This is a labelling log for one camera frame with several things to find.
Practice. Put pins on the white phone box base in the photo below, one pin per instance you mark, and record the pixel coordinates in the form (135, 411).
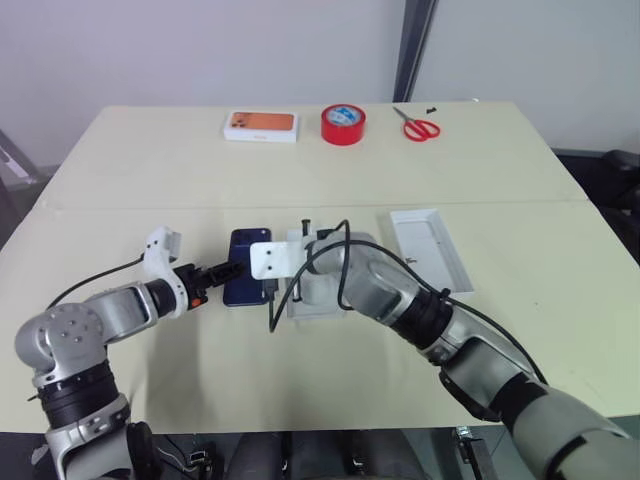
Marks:
(315, 310)

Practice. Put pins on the grey stand frame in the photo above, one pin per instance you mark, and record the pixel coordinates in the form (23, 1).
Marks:
(15, 170)

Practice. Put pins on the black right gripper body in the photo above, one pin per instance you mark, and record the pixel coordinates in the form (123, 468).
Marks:
(272, 290)

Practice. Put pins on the white phone box lid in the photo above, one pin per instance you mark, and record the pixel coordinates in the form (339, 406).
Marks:
(430, 245)

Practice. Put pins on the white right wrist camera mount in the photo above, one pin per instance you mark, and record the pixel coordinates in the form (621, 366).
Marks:
(280, 259)

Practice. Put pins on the black office chair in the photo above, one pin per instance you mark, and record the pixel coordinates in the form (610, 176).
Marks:
(617, 190)

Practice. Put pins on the metal table bracket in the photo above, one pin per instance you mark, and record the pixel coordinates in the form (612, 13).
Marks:
(472, 445)

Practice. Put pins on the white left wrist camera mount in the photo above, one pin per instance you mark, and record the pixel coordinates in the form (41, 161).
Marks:
(161, 250)

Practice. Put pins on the red tape roll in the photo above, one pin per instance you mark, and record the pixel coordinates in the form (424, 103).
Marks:
(344, 131)

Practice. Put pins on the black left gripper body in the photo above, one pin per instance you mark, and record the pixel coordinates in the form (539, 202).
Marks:
(192, 284)

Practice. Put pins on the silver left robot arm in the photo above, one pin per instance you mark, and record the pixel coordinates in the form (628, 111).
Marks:
(75, 325)

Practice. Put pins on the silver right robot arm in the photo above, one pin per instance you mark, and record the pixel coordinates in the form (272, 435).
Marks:
(480, 350)

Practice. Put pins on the dark blue smartphone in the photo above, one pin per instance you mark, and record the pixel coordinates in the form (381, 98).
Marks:
(246, 295)

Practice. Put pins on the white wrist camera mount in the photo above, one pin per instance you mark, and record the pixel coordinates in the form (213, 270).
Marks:
(161, 250)
(280, 259)

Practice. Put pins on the dark vertical window frame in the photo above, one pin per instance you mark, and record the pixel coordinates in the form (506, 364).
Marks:
(412, 50)

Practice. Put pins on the small black clip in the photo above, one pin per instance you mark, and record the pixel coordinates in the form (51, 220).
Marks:
(431, 110)

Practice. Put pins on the dark rounded robot legs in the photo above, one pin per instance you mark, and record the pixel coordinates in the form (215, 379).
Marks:
(340, 455)

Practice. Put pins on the orange printed phone box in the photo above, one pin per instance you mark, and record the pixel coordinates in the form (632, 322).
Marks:
(261, 126)

